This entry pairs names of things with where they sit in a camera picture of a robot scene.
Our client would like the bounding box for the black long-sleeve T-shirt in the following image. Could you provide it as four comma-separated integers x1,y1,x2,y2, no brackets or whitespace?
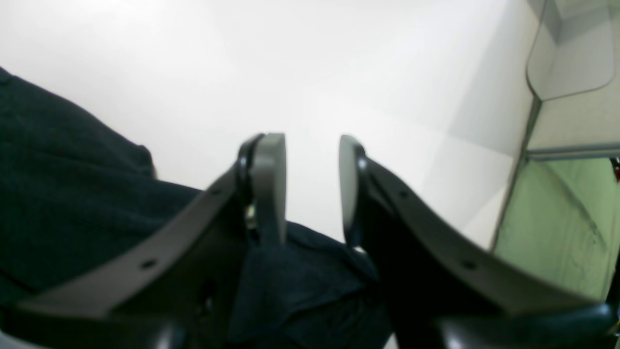
0,69,393,349

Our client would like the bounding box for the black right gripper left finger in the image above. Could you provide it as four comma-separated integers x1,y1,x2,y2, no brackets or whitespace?
1,133,286,349

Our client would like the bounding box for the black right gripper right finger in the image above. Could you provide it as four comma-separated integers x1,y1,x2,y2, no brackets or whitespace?
339,135,619,349

